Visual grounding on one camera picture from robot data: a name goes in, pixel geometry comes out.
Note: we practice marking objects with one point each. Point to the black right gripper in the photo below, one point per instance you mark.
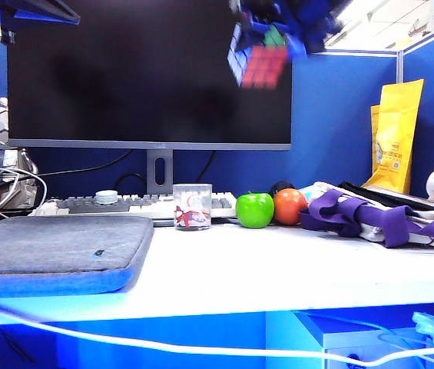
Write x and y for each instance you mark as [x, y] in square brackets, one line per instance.
[297, 15]

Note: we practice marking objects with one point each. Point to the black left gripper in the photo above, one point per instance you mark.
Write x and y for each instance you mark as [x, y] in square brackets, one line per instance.
[7, 15]

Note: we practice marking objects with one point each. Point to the multicolour Rubik's cube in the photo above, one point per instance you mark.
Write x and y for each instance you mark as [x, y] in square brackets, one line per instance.
[260, 67]

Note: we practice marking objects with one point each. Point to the black AOC computer monitor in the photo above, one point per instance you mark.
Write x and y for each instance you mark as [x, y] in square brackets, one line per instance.
[124, 96]

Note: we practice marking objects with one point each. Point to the small yellow pouch bag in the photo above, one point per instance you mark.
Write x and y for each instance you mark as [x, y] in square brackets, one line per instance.
[375, 130]

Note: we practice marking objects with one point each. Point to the black computer mouse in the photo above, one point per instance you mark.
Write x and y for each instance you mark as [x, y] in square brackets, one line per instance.
[282, 186]

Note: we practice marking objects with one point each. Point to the large yellow pouch bag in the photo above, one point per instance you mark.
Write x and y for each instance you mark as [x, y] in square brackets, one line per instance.
[397, 134]

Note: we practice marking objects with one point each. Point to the orange fruit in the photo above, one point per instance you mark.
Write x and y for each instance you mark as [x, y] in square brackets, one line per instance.
[289, 207]

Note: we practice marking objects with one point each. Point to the green apple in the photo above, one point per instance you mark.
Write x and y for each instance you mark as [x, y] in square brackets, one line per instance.
[254, 209]

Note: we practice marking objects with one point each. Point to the clear printed glass cup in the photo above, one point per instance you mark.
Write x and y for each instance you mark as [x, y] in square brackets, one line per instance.
[191, 207]

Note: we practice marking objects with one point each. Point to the clear adhesive tape roll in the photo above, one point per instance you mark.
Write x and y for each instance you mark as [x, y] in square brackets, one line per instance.
[106, 197]

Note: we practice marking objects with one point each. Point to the white and grey keyboard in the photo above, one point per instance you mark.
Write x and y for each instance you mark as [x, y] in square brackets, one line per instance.
[86, 205]

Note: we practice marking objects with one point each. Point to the grey fabric laptop sleeve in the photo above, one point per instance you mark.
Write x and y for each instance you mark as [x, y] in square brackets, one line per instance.
[55, 242]

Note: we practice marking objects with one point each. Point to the under-desk drawer cabinet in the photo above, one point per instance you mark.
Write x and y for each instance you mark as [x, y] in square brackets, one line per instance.
[293, 334]

